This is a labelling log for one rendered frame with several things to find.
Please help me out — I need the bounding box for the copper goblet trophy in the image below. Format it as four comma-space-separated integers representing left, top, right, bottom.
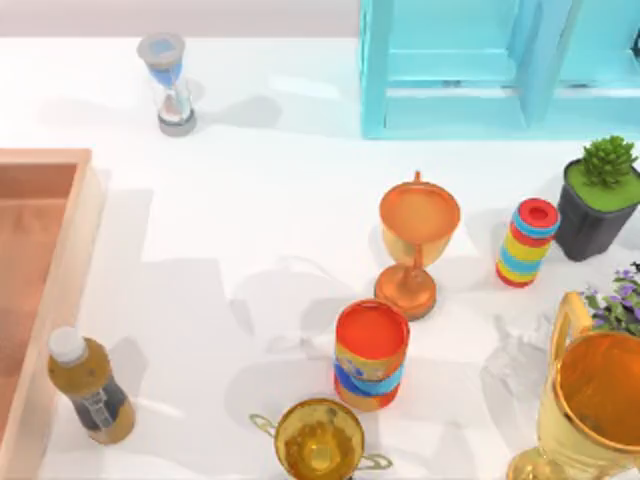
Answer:
374, 171, 461, 322

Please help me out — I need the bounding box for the orange and blue can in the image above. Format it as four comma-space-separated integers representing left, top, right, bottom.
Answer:
333, 298, 411, 413

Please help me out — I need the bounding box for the stack of coloured rings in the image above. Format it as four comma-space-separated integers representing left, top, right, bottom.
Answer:
495, 197, 561, 291

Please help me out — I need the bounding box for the blue sand hourglass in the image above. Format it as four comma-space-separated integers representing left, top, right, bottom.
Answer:
136, 32, 198, 137

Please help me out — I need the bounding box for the light blue rack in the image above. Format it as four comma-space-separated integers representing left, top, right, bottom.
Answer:
358, 0, 640, 141

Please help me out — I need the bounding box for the black pot with green plant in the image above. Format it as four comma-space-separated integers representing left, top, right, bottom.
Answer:
555, 135, 640, 263

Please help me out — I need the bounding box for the amber bottle with white cap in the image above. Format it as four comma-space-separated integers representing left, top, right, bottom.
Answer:
47, 326, 136, 445

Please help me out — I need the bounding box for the salmon-coloured shallow box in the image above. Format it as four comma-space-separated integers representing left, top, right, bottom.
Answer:
0, 148, 93, 480

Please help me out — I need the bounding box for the purple flowering plant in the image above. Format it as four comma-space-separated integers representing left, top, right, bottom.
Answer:
582, 261, 640, 337

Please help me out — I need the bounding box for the large gold trophy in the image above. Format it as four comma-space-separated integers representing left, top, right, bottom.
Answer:
505, 291, 640, 480

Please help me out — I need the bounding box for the small gold two-handled trophy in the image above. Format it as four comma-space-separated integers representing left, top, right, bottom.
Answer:
249, 398, 394, 480

